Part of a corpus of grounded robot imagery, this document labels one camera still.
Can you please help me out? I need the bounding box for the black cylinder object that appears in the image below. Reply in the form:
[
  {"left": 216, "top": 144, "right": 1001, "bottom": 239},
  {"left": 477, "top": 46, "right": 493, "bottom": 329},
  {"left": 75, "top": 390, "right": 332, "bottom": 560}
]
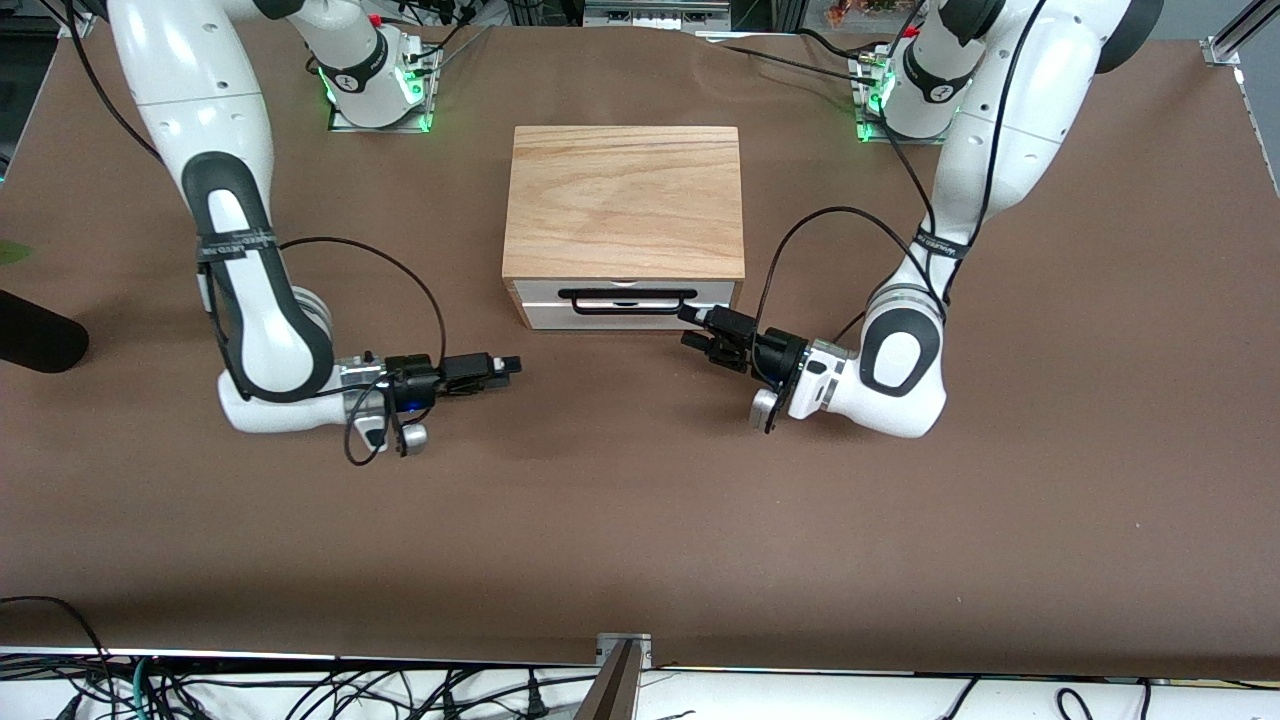
[{"left": 0, "top": 289, "right": 90, "bottom": 375}]

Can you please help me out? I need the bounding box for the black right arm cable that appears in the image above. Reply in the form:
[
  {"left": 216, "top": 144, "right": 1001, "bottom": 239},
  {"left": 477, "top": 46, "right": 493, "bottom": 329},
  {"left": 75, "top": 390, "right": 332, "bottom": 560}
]
[{"left": 60, "top": 0, "right": 448, "bottom": 468}]

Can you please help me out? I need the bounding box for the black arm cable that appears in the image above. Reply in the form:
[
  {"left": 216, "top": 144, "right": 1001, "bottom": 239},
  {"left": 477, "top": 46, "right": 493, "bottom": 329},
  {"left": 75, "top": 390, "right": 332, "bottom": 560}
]
[
  {"left": 752, "top": 0, "right": 1051, "bottom": 387},
  {"left": 60, "top": 0, "right": 448, "bottom": 468}
]

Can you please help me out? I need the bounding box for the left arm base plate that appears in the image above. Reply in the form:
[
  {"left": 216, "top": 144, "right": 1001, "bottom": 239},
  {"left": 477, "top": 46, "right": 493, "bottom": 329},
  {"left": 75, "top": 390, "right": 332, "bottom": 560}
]
[{"left": 848, "top": 50, "right": 963, "bottom": 145}]

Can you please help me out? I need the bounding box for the aluminium profile post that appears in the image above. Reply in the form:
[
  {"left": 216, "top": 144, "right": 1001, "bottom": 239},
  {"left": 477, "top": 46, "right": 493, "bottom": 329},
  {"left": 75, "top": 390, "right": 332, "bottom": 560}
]
[{"left": 572, "top": 633, "right": 653, "bottom": 720}]

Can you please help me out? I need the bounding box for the thin black table cable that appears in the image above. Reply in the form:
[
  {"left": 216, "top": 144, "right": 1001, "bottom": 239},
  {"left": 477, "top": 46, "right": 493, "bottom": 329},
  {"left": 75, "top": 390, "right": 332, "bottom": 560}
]
[{"left": 700, "top": 35, "right": 873, "bottom": 81}]

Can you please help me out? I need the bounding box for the looping black cable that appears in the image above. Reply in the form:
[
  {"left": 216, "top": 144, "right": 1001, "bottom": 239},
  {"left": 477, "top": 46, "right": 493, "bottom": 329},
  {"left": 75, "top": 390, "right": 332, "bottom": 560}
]
[{"left": 0, "top": 596, "right": 113, "bottom": 701}]

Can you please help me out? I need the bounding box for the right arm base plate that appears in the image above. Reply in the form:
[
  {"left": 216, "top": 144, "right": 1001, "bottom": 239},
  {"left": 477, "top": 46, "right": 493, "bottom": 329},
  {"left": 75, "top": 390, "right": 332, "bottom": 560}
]
[{"left": 327, "top": 45, "right": 442, "bottom": 135}]

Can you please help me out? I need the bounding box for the grey device box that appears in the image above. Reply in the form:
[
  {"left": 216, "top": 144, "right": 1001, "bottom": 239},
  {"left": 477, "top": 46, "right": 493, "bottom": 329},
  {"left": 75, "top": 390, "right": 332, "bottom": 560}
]
[{"left": 583, "top": 0, "right": 732, "bottom": 30}]

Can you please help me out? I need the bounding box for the white drawer with black handle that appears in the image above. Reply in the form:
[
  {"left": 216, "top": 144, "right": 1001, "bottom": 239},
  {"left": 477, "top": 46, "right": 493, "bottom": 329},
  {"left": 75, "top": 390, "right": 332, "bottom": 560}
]
[{"left": 514, "top": 280, "right": 740, "bottom": 318}]

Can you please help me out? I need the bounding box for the wooden drawer cabinet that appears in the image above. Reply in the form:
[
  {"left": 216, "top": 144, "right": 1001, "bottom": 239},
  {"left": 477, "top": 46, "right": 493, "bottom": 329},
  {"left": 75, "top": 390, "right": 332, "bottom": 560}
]
[{"left": 501, "top": 125, "right": 747, "bottom": 332}]

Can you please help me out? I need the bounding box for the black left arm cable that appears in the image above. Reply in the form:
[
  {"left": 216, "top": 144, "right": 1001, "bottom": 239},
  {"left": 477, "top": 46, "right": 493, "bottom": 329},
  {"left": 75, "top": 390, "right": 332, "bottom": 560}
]
[{"left": 752, "top": 0, "right": 1051, "bottom": 387}]

